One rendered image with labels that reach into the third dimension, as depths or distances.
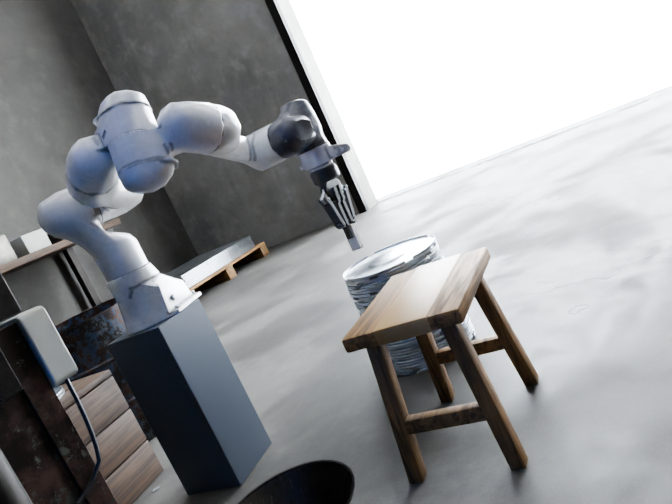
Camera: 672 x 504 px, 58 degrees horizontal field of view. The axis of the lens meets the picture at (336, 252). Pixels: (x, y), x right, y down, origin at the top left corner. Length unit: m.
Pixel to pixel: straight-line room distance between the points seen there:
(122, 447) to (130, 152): 0.93
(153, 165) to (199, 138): 0.11
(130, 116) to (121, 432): 0.96
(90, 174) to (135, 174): 0.11
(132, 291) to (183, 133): 0.47
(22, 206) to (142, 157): 4.39
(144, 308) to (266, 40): 4.34
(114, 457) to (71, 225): 0.68
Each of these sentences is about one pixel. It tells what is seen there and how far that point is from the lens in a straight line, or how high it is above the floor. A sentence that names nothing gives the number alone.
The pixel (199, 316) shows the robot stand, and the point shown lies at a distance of 1.61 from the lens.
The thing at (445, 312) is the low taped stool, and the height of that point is 0.33.
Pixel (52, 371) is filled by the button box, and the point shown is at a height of 0.52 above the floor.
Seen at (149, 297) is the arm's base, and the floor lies 0.52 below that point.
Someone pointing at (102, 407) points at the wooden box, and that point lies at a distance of 1.86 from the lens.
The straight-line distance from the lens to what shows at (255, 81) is 5.77.
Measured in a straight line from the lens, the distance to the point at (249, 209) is 6.10.
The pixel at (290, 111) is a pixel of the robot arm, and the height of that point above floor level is 0.78.
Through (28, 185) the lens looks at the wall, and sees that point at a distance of 5.73.
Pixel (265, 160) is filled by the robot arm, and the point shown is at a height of 0.70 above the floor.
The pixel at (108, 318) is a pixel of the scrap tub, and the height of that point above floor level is 0.45.
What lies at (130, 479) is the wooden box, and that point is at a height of 0.06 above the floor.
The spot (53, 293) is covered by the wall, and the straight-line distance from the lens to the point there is 5.52.
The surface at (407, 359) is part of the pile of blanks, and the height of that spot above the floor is 0.05.
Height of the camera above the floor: 0.67
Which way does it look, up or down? 9 degrees down
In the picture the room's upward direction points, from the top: 25 degrees counter-clockwise
